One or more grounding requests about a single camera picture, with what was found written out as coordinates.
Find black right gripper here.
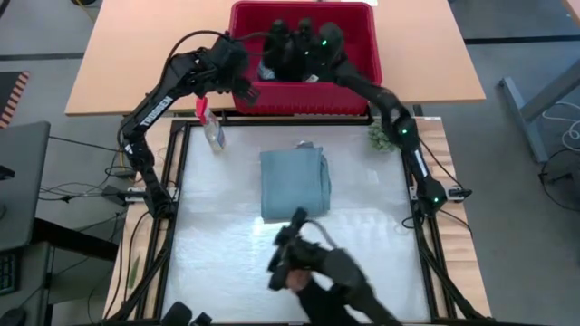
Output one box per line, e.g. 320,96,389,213
298,20,348,81

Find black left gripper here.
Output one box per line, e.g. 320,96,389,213
203,34,263,107

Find light blue jeans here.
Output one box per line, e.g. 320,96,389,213
259,140,332,224

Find red plastic laundry bin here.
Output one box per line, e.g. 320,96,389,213
227,0,383,117

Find clear spray bottle red trigger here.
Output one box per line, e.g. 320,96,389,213
194,95,227,154

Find green artificial potted plant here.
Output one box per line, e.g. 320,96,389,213
367,121,400,154

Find beige wooden table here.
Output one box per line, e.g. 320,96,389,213
64,0,487,118

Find black power adapter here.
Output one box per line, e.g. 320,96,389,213
101,184,149,205

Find black handheld device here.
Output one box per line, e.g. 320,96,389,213
266,206,336,292

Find person's hand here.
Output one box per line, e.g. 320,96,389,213
285,270,312,294

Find grey metal table leg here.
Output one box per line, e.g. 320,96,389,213
498,58,580,164

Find green slim strip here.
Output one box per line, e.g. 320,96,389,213
128,255,141,291

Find hazard striped floor mat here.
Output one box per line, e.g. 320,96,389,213
0,71,31,129

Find black round floor stand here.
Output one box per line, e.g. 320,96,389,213
537,149,580,212

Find dark computer keyboard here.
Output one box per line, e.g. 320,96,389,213
0,251,20,296

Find black cable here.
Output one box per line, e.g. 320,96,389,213
48,135,121,155

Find black aluminium rig frame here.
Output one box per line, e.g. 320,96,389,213
103,116,493,326

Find white cable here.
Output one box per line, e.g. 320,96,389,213
541,100,580,153

